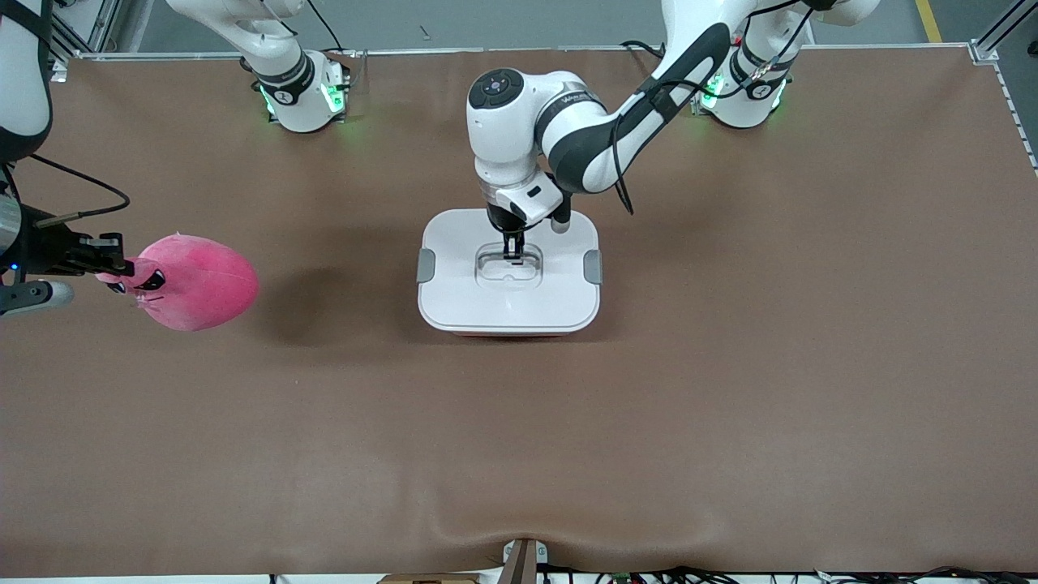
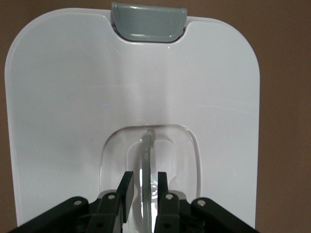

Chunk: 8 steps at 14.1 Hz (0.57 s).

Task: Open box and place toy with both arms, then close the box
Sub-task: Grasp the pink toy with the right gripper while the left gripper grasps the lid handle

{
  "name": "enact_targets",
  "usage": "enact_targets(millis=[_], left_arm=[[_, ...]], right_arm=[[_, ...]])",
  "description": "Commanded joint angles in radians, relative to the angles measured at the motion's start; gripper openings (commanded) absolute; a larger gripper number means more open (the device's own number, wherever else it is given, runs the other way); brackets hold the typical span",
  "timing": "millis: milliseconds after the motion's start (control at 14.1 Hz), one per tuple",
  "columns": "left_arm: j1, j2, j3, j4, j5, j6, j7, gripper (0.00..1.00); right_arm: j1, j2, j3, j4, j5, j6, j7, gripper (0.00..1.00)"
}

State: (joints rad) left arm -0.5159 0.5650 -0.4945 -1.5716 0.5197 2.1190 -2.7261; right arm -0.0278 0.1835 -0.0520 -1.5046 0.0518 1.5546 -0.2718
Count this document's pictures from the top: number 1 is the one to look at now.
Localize white box lid grey latches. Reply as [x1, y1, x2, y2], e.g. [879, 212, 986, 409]
[416, 208, 603, 336]

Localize pink plush toy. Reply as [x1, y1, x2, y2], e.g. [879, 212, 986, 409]
[96, 234, 260, 333]

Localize brown table mat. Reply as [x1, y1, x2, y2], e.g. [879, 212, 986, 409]
[0, 45, 1038, 578]

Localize aluminium table edge rail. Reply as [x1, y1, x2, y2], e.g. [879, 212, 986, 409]
[75, 44, 976, 62]

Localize black right base cable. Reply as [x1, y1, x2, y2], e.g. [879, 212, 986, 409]
[307, 0, 346, 54]

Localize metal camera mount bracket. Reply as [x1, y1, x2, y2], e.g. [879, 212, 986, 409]
[501, 538, 549, 584]

